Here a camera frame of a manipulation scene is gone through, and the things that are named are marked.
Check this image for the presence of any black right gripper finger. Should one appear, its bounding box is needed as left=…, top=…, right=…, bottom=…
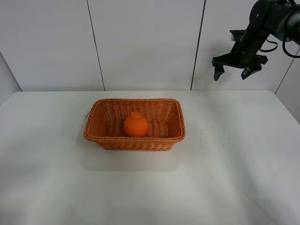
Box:
left=241, top=64, right=262, bottom=80
left=214, top=65, right=225, bottom=81

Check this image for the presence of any orange with stem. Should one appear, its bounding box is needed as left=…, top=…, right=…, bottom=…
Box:
left=123, top=112, right=149, bottom=137

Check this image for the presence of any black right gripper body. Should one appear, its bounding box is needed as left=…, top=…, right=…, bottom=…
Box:
left=212, top=25, right=272, bottom=68

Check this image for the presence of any orange woven wicker basket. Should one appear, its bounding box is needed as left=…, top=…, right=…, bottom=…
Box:
left=83, top=98, right=186, bottom=151

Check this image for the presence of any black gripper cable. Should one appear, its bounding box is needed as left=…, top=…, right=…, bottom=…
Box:
left=259, top=37, right=300, bottom=58

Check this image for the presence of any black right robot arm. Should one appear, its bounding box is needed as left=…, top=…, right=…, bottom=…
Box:
left=212, top=0, right=300, bottom=81

